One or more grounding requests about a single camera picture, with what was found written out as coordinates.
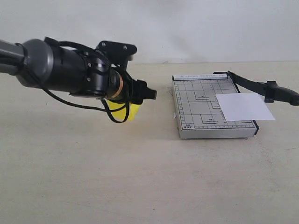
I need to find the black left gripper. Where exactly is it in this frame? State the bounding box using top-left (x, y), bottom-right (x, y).
top-left (102, 70), bottom-right (157, 104)

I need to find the yellow foam block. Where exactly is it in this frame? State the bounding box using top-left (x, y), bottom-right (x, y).
top-left (107, 100), bottom-right (140, 121)

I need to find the white paper sheet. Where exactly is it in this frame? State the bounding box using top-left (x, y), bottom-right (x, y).
top-left (216, 93), bottom-right (275, 121)

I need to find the black cutter blade arm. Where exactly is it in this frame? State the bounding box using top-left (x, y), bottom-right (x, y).
top-left (214, 71), bottom-right (299, 106)

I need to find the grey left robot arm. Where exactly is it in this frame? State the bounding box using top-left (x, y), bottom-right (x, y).
top-left (0, 37), bottom-right (157, 105)

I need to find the grey paper cutter base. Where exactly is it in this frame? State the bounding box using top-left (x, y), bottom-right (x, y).
top-left (172, 72), bottom-right (259, 139)

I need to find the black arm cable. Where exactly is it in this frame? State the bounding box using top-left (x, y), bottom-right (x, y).
top-left (14, 37), bottom-right (131, 124)

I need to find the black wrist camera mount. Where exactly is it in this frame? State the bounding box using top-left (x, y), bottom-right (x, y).
top-left (96, 41), bottom-right (137, 71)

